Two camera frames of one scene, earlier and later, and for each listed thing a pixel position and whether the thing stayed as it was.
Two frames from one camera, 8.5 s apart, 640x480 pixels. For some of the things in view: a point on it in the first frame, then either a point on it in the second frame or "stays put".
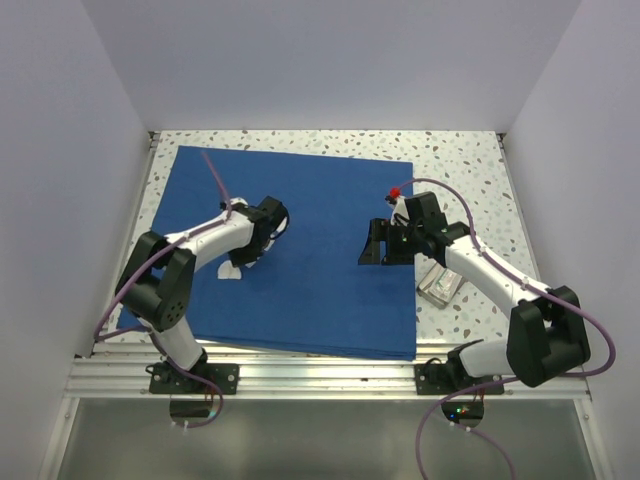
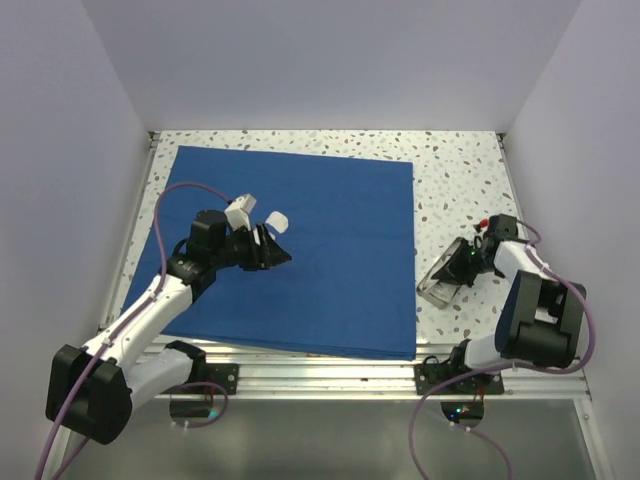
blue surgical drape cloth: x=309 y=292 stays put
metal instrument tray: x=439 y=286 stays put
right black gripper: x=379 y=231 → x=452 y=270
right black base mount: x=436 y=377 stays put
